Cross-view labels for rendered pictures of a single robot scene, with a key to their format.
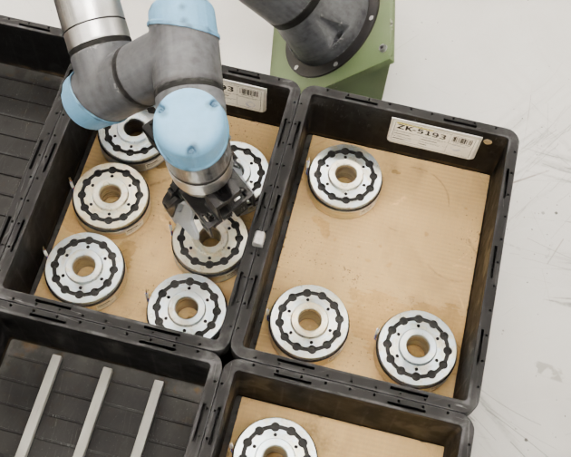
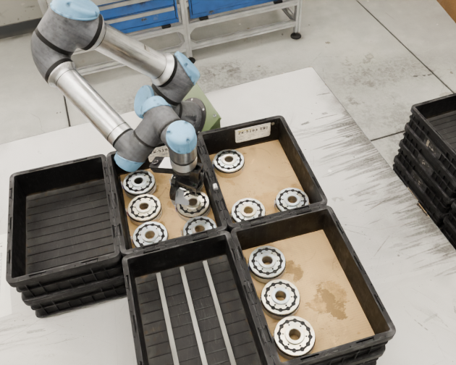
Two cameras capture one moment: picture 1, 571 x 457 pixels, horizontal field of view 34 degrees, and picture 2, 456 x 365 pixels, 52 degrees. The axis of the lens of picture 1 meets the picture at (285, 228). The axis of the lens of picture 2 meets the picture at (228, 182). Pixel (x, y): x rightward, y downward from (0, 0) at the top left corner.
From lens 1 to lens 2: 47 cm
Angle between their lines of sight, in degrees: 18
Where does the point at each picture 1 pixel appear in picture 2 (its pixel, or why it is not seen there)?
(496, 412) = not seen: hidden behind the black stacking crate
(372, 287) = (262, 193)
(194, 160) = (190, 145)
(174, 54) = (161, 116)
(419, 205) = (260, 159)
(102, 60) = (129, 137)
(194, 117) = (182, 129)
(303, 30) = not seen: hidden behind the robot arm
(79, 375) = (171, 277)
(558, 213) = (306, 149)
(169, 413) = (216, 271)
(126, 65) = (142, 132)
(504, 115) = not seen: hidden behind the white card
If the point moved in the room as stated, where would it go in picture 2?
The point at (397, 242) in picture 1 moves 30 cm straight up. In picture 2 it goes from (260, 174) to (262, 104)
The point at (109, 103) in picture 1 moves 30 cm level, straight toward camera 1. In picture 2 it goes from (139, 153) to (215, 214)
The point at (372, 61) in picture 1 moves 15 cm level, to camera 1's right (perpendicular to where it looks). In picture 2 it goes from (213, 122) to (250, 109)
